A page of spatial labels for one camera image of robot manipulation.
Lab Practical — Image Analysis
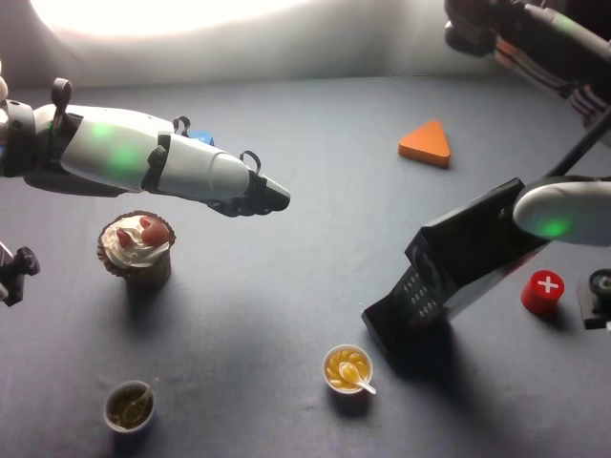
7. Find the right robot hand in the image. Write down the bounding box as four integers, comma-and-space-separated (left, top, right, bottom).
443, 0, 611, 248

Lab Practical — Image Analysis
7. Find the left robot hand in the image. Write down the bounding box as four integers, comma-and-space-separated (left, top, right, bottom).
23, 77, 291, 219

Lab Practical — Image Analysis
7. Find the black phone handset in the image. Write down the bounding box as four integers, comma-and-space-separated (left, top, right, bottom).
361, 121, 611, 367

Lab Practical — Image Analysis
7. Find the red cylinder block white cross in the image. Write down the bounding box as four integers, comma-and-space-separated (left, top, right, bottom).
519, 269, 566, 316

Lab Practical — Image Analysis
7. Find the toy cupcake with cream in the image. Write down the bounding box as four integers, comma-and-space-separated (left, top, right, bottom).
96, 211, 177, 287

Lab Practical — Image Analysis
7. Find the orange triangle block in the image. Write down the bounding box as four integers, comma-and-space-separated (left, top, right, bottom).
398, 119, 453, 169

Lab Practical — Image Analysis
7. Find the white backdrop sheet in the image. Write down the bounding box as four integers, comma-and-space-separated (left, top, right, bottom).
0, 0, 611, 90

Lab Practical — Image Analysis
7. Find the white cup green soup spoon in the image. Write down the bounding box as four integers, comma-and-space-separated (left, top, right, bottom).
102, 377, 160, 433

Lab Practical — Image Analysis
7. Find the white cup yellow food spoon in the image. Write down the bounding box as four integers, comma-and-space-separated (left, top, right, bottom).
323, 343, 377, 396

